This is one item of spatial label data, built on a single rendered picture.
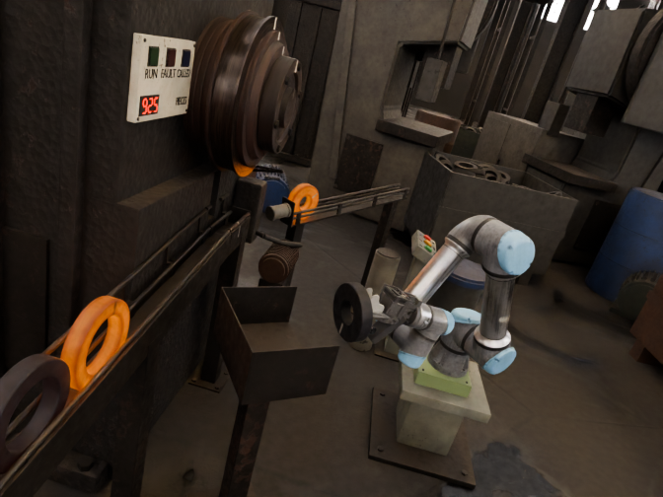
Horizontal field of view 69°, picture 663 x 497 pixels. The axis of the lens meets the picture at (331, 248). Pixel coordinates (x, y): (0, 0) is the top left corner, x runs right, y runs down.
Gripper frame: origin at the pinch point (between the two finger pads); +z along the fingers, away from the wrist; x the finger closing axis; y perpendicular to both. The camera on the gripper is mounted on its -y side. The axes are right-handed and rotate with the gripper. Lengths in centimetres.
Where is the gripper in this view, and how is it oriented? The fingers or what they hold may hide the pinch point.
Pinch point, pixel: (353, 306)
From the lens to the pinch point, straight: 124.9
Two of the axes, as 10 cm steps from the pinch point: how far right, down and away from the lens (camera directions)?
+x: 4.2, 4.4, -7.9
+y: 4.6, -8.6, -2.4
